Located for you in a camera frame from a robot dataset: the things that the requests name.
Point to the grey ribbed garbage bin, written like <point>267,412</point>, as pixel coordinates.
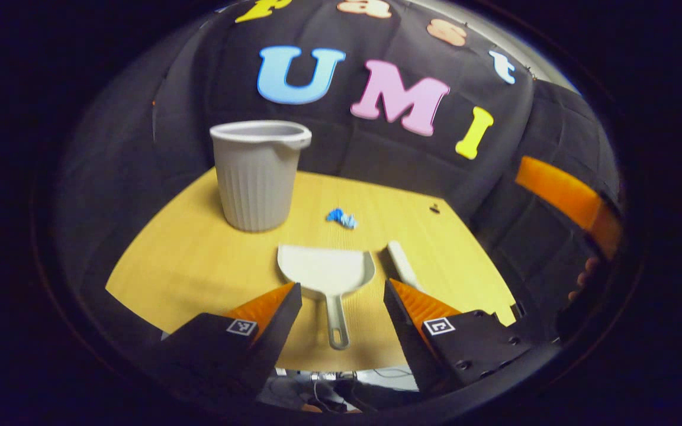
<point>258,183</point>

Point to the white plastic dustpan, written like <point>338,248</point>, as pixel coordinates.
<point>326,269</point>

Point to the black backdrop cloth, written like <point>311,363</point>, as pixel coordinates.
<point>376,148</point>

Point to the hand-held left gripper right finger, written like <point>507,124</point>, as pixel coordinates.
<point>403,331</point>

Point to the small white broom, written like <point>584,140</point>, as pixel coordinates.
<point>400,263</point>

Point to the blue paper scrap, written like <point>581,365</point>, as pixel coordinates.
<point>341,218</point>

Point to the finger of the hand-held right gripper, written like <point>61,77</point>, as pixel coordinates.
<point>560,192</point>

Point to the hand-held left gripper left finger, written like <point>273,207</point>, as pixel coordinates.
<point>276,337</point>

